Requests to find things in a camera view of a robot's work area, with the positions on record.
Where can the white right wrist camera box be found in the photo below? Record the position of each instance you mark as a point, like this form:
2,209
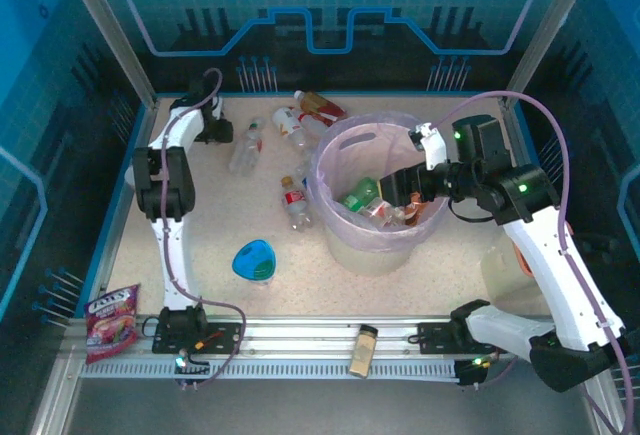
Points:
434,147

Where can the black right controller board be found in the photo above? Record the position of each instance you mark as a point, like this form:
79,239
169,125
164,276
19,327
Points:
470,370

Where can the black left controller board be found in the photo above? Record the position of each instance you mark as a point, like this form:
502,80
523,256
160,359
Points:
182,361

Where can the clear bottle red cap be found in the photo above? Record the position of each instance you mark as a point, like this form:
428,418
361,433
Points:
314,127

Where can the amber bottle red yellow label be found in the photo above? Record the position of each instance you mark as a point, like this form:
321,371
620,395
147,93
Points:
322,105

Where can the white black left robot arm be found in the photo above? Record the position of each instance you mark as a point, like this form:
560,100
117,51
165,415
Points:
172,255

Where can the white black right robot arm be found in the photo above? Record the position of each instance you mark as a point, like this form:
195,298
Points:
550,265

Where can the white round plastic bin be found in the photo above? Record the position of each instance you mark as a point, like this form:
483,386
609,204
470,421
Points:
370,257

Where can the blue plastic lid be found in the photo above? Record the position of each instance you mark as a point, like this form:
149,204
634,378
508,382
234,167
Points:
254,261

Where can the orange black handheld tool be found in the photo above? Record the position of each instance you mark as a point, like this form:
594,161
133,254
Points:
521,261

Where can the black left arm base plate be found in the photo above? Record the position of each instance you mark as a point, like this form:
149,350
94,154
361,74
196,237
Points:
225,337

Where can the brown label plastic bottle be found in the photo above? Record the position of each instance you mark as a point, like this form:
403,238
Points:
414,207

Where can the aluminium frame post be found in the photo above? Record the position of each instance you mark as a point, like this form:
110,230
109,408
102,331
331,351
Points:
107,30
550,30

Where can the tan spice jar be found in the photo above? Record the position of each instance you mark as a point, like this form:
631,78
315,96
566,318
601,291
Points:
363,352

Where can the aluminium front rail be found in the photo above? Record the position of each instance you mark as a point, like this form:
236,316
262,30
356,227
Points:
310,335

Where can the bottle yellow white label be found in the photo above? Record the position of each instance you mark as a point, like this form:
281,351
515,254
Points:
287,122

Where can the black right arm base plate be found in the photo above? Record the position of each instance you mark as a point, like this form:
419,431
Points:
435,337

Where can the green plastic bottle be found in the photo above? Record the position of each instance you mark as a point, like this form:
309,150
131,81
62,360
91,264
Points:
360,192

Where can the black controller board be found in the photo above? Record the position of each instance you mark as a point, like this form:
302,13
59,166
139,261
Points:
182,361
470,370

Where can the red juice pouch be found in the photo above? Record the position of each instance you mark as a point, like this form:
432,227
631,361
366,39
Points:
112,325

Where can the clear bottle red label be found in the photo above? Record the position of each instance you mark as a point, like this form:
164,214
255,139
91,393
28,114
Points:
295,200

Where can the clear crushed plastic bottle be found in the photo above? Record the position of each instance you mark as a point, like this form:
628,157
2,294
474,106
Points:
303,167

